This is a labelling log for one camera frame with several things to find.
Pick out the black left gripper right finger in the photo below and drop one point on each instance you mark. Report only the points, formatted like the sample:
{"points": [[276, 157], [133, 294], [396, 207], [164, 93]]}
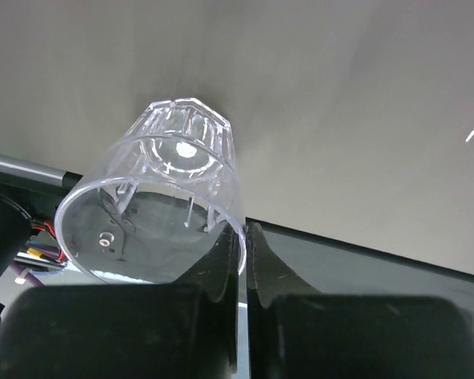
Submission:
{"points": [[295, 331]]}

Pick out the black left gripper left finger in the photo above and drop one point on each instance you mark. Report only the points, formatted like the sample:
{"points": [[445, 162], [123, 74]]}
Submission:
{"points": [[183, 329]]}

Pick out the clear glass tumbler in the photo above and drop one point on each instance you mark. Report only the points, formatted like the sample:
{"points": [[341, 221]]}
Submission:
{"points": [[159, 199]]}

